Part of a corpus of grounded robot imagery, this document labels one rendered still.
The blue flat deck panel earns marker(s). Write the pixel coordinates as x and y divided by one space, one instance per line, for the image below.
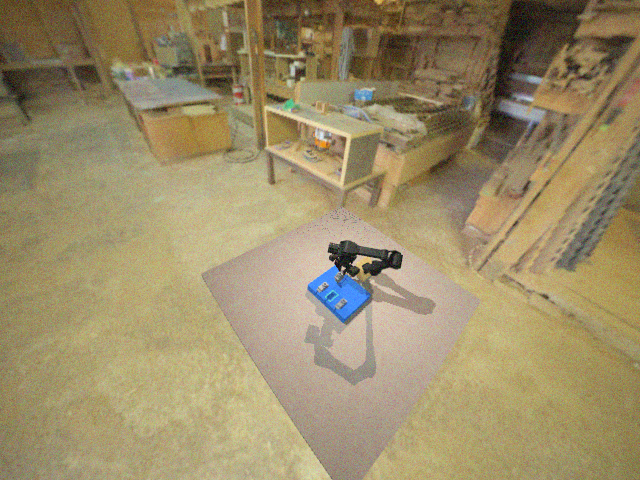
343 299

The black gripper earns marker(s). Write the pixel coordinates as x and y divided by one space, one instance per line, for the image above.
339 262

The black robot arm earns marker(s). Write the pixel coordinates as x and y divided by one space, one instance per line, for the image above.
347 248

